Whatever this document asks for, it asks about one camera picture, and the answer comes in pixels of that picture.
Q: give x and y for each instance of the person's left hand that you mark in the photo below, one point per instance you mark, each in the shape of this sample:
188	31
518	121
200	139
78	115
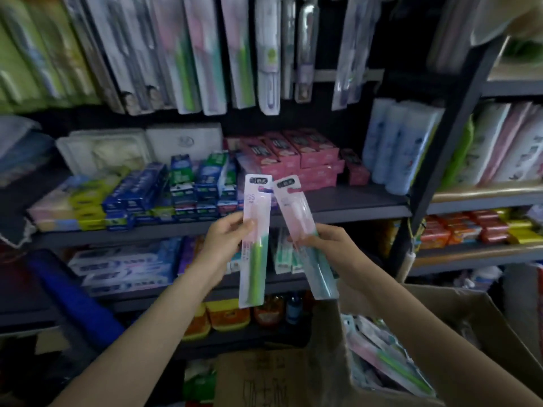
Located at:
220	245

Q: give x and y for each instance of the person's right hand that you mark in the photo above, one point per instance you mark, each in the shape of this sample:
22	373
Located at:
335	250

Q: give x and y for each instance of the person's right thumb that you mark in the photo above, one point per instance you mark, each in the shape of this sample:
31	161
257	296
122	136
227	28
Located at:
307	240

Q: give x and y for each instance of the person's left thumb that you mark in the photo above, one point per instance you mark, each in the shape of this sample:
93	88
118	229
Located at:
244	228

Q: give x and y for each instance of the teal toothbrush pack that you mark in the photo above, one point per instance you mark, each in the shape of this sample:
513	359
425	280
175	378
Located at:
303	233

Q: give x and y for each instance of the green toothbrush pack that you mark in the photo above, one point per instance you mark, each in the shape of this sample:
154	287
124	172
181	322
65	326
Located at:
256	233

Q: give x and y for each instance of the person's right forearm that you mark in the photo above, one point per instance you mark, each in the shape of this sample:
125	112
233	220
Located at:
428	347

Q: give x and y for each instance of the person's left forearm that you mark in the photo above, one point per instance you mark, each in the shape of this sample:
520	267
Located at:
140	343

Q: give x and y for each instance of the stack of blue toothpaste boxes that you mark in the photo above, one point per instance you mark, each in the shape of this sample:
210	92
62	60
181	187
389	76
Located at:
191	190

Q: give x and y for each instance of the dark metal shelf rack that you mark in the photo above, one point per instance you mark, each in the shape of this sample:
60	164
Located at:
365	203

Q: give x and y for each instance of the stack of pink boxes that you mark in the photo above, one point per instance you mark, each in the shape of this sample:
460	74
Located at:
297	158

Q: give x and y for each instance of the yellow orange soap pack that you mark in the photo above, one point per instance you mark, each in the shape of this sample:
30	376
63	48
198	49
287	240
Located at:
197	324
228	315

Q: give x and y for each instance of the white flat box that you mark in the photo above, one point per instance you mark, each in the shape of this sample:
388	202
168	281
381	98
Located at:
184	141

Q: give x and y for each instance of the white blue tissue pack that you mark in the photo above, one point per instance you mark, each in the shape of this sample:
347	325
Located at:
375	135
388	144
411	148

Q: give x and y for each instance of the stack of white toothpaste boxes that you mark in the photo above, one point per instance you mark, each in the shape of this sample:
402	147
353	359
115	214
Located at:
123	267

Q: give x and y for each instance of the pile of toothbrush packs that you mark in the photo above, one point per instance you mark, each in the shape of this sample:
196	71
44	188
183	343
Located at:
386	356

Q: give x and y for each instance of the stack of red soap boxes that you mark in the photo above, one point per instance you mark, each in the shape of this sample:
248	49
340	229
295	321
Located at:
462	228

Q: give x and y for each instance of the white plastic tray pack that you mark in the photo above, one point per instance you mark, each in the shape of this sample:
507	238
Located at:
104	150

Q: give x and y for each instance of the stack of yellow green boxes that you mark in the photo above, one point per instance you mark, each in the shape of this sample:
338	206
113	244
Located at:
70	205

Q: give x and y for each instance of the brown cardboard box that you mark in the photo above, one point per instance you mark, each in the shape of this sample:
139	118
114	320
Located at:
466	334

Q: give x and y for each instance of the row of hanging toothbrush packs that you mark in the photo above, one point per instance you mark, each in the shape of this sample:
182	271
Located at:
178	50

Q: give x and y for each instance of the row of pastel tissue packs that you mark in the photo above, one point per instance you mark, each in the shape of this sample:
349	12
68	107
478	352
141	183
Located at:
496	144

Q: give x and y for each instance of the stack of yellow soap boxes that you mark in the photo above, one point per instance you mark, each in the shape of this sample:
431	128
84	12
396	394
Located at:
524	228

